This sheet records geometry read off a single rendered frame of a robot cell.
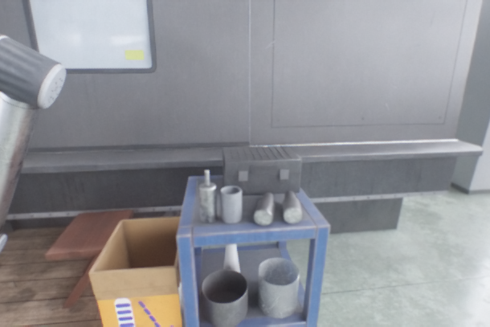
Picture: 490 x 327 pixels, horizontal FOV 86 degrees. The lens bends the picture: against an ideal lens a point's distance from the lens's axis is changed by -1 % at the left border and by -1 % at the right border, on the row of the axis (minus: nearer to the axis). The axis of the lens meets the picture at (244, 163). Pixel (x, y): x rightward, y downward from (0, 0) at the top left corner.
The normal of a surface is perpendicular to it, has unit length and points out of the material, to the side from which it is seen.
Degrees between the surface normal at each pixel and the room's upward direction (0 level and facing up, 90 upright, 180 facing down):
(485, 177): 90
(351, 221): 90
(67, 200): 90
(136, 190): 90
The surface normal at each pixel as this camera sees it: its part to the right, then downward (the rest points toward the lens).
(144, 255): 0.12, 0.33
